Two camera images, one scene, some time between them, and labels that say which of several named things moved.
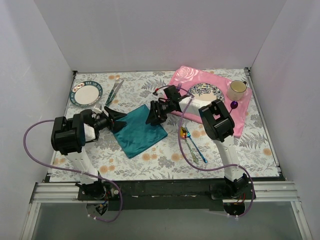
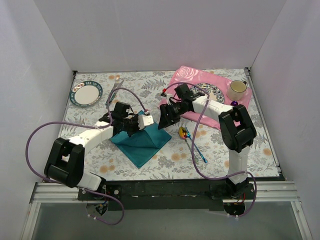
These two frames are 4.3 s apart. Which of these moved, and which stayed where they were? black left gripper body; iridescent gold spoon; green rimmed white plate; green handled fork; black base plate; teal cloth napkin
Moved: black left gripper body; teal cloth napkin
Stayed: green handled fork; black base plate; iridescent gold spoon; green rimmed white plate
